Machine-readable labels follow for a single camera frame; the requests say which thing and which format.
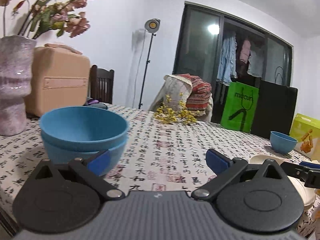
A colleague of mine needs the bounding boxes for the grey purple cloth pouch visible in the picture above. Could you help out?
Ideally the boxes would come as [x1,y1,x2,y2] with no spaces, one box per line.
[84,97,108,109]

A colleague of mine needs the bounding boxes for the pink hard suitcase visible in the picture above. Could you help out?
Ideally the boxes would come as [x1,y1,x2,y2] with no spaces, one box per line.
[24,43,91,116]

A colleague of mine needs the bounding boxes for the yellow blossom branch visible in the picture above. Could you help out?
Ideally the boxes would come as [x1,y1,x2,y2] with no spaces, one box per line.
[153,93,200,125]

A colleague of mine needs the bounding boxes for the chair draped in beige cloth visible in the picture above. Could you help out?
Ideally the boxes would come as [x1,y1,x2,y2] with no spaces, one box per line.
[147,80,214,123]

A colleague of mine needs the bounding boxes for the dark wooden chair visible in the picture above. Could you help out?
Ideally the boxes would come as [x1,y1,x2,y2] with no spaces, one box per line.
[89,64,114,104]

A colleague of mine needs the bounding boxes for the blue bowl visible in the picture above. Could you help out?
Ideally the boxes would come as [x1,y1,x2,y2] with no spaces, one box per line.
[41,132,128,176]
[270,131,298,154]
[39,106,129,152]

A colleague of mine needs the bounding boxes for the dried pink roses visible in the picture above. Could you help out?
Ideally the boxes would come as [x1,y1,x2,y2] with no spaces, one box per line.
[12,0,91,40]

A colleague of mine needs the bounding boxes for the hanging pink garment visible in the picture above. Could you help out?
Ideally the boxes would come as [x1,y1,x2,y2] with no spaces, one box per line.
[239,39,251,64]

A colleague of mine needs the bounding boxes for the yellow-green snack box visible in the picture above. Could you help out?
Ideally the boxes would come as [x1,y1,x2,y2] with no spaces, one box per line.
[290,113,320,161]

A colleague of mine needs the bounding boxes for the cream plate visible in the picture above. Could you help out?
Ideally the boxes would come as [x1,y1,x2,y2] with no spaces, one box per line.
[248,154,316,210]

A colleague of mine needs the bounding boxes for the green paper shopping bag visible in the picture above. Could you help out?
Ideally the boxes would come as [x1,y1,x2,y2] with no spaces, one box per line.
[220,82,259,133]

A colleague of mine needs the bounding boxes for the studio lamp on stand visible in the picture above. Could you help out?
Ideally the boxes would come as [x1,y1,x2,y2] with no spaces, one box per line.
[132,18,161,109]

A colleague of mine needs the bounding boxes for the hanging blue clothes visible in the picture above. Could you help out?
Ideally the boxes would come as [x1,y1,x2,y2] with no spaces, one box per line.
[217,31,237,86]

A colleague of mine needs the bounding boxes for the black paper shopping bag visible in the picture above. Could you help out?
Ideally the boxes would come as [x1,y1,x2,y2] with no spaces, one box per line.
[251,66,298,139]

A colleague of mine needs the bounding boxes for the purple ceramic vase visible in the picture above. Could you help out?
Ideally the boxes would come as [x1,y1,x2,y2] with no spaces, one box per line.
[0,35,36,137]

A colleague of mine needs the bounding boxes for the dark framed window door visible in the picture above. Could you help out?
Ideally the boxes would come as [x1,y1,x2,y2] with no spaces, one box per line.
[173,4,292,123]

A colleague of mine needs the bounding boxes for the calligraphy print tablecloth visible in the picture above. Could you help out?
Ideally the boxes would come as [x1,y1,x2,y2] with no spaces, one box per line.
[1,106,305,239]

